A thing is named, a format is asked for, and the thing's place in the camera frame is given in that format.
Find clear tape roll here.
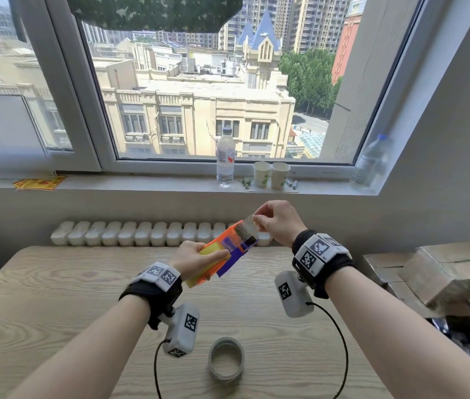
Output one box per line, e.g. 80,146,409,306
208,337,246,383

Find flat cardboard box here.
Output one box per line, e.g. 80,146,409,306
361,252,441,319

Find yellow red cards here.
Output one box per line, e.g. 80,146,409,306
12,175,67,191

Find white right wrist marker block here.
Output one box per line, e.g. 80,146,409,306
294,233,352,276

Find white window frame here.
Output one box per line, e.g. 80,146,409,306
0,0,470,196

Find large cardboard box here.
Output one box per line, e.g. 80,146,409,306
398,242,470,309

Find person's left forearm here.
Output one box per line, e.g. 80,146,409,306
7,294,152,399

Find white radiator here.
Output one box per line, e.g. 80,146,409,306
50,220,273,247

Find black right camera cable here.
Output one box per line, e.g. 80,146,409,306
305,301,350,399

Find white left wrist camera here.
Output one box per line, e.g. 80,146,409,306
162,302,201,359

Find clear water bottle red label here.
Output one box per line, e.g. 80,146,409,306
216,127,236,188

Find clear plastic bottle blue cap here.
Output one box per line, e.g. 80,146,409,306
349,134,392,191

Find green patterned curtain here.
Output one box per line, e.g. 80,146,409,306
65,0,244,34

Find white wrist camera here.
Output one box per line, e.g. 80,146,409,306
162,302,201,359
274,269,315,319

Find white wrist marker block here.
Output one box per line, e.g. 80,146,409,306
294,233,352,276
129,262,183,292

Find person's right forearm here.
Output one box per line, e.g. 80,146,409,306
325,266,470,399

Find white paper cup green print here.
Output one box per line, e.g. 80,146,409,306
271,162,291,190
253,161,272,188

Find orange yellow blue sponge packet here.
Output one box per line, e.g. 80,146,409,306
185,215,260,288

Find black left wrist strap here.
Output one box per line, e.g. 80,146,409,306
119,277,184,331

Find person's right hand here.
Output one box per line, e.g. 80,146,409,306
253,200,308,248

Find black right wrist strap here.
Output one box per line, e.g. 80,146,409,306
292,229,357,300

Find black wrist strap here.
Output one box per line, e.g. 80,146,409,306
292,229,357,300
119,277,184,331

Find black camera cable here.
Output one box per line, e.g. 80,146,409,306
153,338,171,399
305,301,350,399

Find white left wrist marker block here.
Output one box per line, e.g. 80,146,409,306
129,262,183,292

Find person's left hand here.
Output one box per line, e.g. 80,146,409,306
168,241,232,282

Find black left camera cable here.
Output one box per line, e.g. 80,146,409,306
153,338,171,399

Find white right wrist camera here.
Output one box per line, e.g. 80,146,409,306
274,269,315,319

